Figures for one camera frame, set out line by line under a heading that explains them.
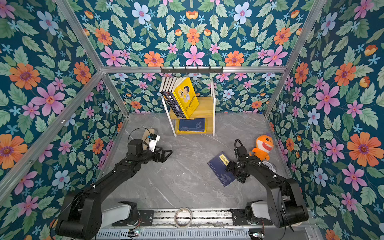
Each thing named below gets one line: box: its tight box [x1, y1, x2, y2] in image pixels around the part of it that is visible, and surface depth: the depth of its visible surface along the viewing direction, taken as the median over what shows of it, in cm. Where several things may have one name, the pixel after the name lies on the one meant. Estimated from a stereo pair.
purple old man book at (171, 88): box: [168, 77, 186, 119], surface depth 82 cm
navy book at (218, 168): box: [207, 152, 237, 187], surface depth 91 cm
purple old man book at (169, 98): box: [163, 76, 179, 117], surface depth 82 cm
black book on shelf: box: [160, 76, 180, 118], surface depth 82 cm
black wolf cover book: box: [165, 77, 182, 118], surface depth 82 cm
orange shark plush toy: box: [249, 134, 274, 161], surface depth 95 cm
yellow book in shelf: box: [175, 118, 208, 134], surface depth 106 cm
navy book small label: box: [178, 118, 205, 132], surface depth 106 cm
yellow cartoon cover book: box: [172, 76, 199, 119], surface depth 85 cm
